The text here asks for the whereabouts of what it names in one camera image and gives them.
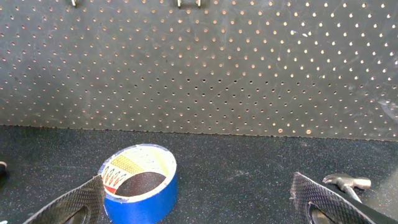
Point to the hammer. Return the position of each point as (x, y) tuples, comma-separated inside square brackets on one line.
[(346, 182)]

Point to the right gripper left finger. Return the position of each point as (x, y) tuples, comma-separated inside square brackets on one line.
[(74, 202)]

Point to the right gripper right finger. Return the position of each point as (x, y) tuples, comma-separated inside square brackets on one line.
[(323, 202)]

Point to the metal hook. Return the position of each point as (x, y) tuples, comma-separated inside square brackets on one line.
[(73, 2), (179, 2)]

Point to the roll of blue tape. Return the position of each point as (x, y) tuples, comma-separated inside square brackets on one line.
[(146, 208)]

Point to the black and white pliers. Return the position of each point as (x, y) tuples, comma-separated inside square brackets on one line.
[(2, 169)]

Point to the black pegboard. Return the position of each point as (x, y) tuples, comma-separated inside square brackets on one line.
[(199, 62)]

